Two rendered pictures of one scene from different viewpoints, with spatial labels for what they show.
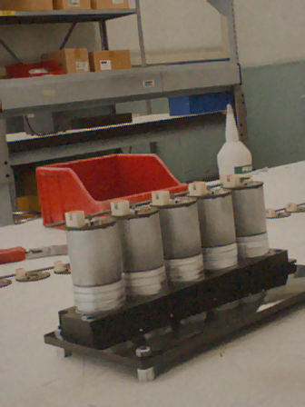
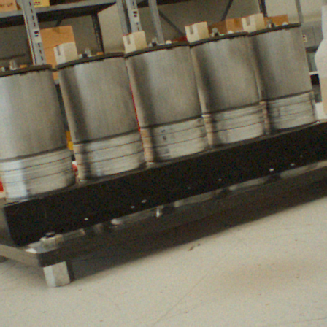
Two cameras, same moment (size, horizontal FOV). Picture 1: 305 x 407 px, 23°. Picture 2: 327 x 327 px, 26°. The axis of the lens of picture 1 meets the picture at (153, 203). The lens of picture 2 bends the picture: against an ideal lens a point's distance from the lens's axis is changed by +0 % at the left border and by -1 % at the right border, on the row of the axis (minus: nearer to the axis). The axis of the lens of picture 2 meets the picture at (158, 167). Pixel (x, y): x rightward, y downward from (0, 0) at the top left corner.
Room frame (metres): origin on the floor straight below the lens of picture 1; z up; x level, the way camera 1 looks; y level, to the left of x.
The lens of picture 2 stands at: (0.13, -0.07, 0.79)
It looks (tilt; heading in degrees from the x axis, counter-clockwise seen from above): 6 degrees down; 14
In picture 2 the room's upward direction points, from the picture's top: 12 degrees counter-clockwise
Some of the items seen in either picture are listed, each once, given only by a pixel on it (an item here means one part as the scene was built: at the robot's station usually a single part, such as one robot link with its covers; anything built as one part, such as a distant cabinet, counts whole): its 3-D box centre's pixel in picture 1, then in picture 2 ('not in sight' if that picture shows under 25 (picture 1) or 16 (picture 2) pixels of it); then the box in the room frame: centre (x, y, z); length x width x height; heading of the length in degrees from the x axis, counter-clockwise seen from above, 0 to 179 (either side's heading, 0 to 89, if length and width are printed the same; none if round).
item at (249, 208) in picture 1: (245, 226); (282, 87); (0.43, -0.05, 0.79); 0.02 x 0.02 x 0.05
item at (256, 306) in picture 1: (209, 310); (212, 195); (0.38, -0.02, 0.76); 0.16 x 0.07 x 0.01; 133
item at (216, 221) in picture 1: (213, 236); (228, 99); (0.41, -0.03, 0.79); 0.02 x 0.02 x 0.05
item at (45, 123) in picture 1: (46, 122); not in sight; (3.17, 0.40, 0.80); 0.15 x 0.12 x 0.10; 59
